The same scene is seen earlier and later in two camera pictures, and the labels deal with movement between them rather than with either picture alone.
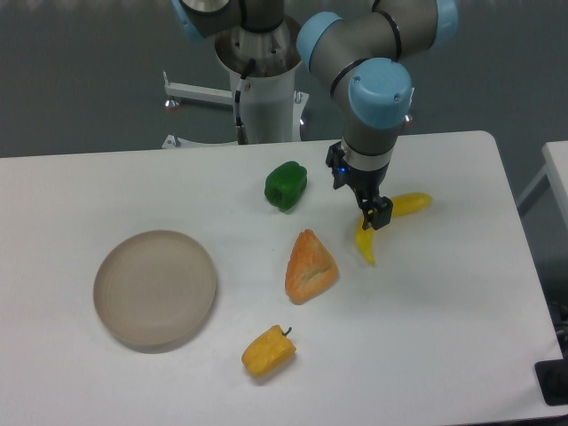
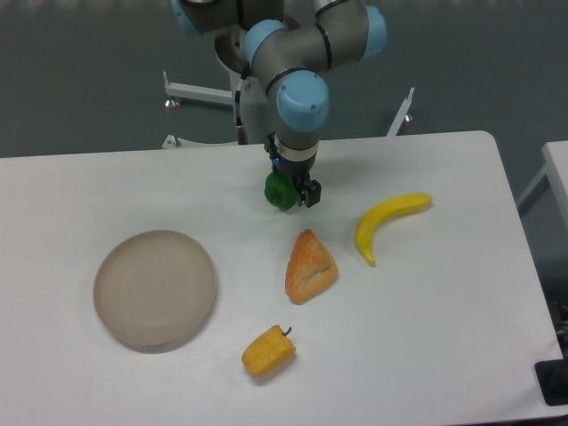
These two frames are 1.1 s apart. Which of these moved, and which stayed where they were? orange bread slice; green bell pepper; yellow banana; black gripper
Moved: black gripper
Stayed: orange bread slice; yellow banana; green bell pepper
